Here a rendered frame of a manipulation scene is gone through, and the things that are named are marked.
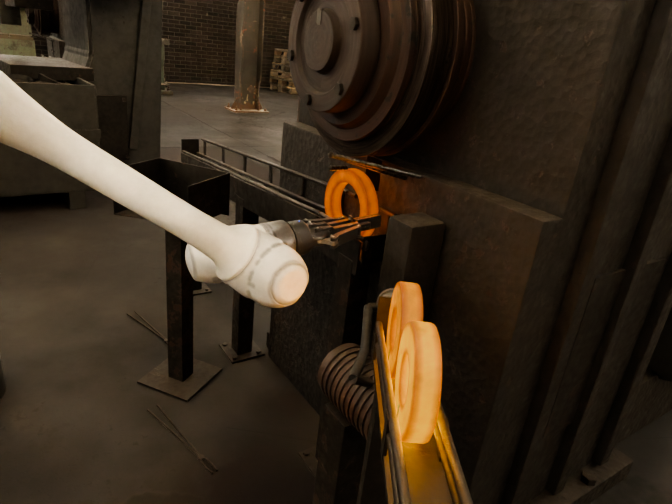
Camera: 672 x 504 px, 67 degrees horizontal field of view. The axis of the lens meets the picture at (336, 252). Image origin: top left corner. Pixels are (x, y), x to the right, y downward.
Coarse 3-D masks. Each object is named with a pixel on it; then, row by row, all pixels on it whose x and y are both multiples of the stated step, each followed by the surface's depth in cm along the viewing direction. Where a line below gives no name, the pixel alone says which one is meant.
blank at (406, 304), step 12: (396, 288) 82; (408, 288) 78; (420, 288) 78; (396, 300) 81; (408, 300) 76; (420, 300) 76; (396, 312) 83; (408, 312) 74; (420, 312) 74; (396, 324) 84; (396, 336) 77; (396, 348) 75; (396, 360) 75
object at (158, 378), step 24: (144, 168) 156; (168, 168) 161; (192, 168) 158; (192, 192) 138; (216, 192) 149; (168, 240) 154; (168, 264) 157; (168, 288) 160; (192, 288) 164; (168, 312) 164; (192, 312) 167; (168, 336) 167; (192, 336) 170; (168, 360) 171; (192, 360) 174; (144, 384) 168; (168, 384) 170; (192, 384) 171
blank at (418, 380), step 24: (408, 336) 66; (432, 336) 62; (408, 360) 64; (432, 360) 60; (408, 384) 62; (432, 384) 59; (408, 408) 61; (432, 408) 59; (408, 432) 61; (432, 432) 60
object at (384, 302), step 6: (378, 300) 88; (384, 300) 88; (390, 300) 88; (378, 306) 88; (384, 306) 88; (378, 312) 89; (384, 312) 89; (378, 318) 89; (384, 318) 89; (384, 324) 89; (384, 330) 90; (384, 336) 90; (372, 342) 91; (372, 348) 91
